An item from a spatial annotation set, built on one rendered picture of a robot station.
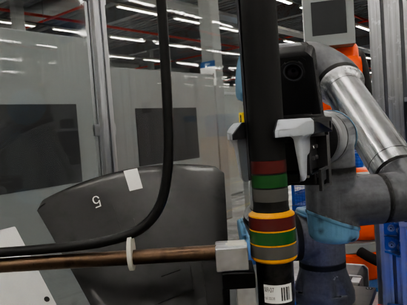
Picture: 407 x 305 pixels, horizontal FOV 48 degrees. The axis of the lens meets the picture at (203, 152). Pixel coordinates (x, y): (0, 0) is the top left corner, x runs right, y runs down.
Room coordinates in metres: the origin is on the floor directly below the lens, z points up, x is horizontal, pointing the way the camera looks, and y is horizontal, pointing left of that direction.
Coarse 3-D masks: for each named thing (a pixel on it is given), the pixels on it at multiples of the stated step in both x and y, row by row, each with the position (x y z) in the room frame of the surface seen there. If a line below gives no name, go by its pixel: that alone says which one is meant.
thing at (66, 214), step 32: (64, 192) 0.53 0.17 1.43; (128, 192) 0.54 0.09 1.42; (192, 192) 0.54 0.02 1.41; (224, 192) 0.55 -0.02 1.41; (64, 224) 0.51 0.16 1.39; (96, 224) 0.51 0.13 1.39; (128, 224) 0.51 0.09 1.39; (160, 224) 0.51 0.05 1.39; (192, 224) 0.51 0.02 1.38; (224, 224) 0.51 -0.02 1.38; (96, 288) 0.47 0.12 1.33; (128, 288) 0.46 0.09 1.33; (160, 288) 0.46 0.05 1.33; (192, 288) 0.45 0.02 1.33
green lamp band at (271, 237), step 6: (252, 234) 0.41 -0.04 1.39; (258, 234) 0.41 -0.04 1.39; (264, 234) 0.40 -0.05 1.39; (270, 234) 0.40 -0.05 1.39; (276, 234) 0.40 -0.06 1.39; (282, 234) 0.40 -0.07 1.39; (288, 234) 0.40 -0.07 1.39; (294, 234) 0.41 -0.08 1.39; (252, 240) 0.42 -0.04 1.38; (258, 240) 0.41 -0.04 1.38; (264, 240) 0.40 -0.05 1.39; (270, 240) 0.40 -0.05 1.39; (276, 240) 0.40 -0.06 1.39; (282, 240) 0.40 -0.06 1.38; (288, 240) 0.40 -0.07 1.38; (294, 240) 0.41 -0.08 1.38
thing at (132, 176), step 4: (136, 168) 0.56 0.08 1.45; (124, 172) 0.56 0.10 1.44; (128, 172) 0.56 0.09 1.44; (132, 172) 0.56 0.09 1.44; (136, 172) 0.56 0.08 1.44; (128, 176) 0.55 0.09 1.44; (132, 176) 0.55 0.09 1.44; (136, 176) 0.55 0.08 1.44; (128, 180) 0.55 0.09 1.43; (132, 180) 0.55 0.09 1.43; (136, 180) 0.55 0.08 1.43; (140, 180) 0.55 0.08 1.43; (128, 184) 0.54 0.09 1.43; (132, 184) 0.54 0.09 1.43; (136, 184) 0.54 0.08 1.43; (140, 184) 0.54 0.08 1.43; (132, 188) 0.54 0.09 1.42; (136, 188) 0.54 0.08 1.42; (140, 188) 0.54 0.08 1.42
